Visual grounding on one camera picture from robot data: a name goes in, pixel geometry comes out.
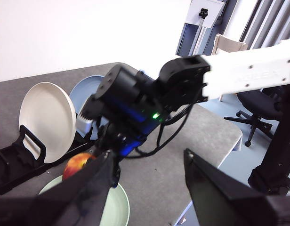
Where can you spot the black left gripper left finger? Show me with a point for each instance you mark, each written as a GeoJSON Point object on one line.
{"type": "Point", "coordinates": [65, 204]}

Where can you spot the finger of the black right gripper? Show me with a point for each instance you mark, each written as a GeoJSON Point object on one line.
{"type": "Point", "coordinates": [116, 171]}
{"type": "Point", "coordinates": [96, 150]}

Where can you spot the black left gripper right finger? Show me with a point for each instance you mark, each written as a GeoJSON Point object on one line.
{"type": "Point", "coordinates": [218, 200]}

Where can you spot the red apple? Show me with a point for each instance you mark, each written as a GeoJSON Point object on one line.
{"type": "Point", "coordinates": [74, 166]}

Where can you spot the pale green round plate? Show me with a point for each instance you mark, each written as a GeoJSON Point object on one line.
{"type": "Point", "coordinates": [116, 207]}

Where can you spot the blue round plate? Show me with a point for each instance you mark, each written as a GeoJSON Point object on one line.
{"type": "Point", "coordinates": [83, 91]}

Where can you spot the cream white round plate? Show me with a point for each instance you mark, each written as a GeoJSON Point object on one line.
{"type": "Point", "coordinates": [48, 117]}

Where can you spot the black plastic plate rack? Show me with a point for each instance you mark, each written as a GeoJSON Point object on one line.
{"type": "Point", "coordinates": [15, 162]}

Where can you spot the black office swivel chair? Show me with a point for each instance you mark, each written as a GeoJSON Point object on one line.
{"type": "Point", "coordinates": [255, 103]}

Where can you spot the beige chair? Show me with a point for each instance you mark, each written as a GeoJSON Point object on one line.
{"type": "Point", "coordinates": [229, 44]}

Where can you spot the black clamp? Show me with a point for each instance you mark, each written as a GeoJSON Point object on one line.
{"type": "Point", "coordinates": [203, 12]}

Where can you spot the white panel box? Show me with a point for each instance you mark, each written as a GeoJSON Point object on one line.
{"type": "Point", "coordinates": [203, 9]}

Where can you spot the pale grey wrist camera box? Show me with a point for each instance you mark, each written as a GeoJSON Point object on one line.
{"type": "Point", "coordinates": [84, 123]}

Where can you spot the aluminium rail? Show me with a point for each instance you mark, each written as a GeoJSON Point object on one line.
{"type": "Point", "coordinates": [198, 35]}

